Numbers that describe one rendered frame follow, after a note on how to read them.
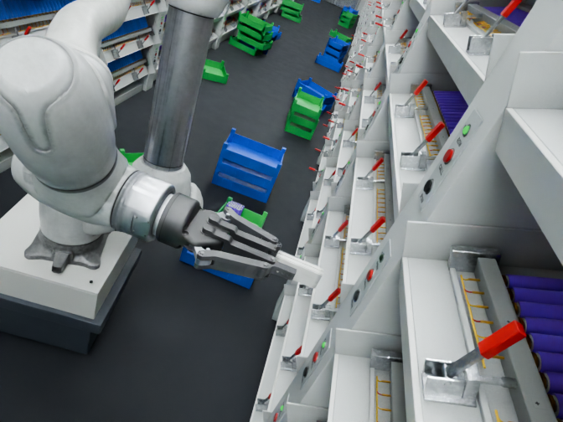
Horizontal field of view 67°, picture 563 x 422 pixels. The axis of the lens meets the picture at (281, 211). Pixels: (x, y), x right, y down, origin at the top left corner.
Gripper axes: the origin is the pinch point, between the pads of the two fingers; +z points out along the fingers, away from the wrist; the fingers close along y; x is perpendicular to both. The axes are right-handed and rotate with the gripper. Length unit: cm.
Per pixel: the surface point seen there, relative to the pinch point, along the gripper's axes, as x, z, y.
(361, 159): -7, 11, -64
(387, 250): 8.9, 9.6, 0.0
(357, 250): -6.3, 11.5, -19.7
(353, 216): -7.4, 10.6, -33.1
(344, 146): -27, 11, -116
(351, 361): -6.7, 12.0, 5.9
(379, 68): 2, 12, -135
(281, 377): -47, 11, -17
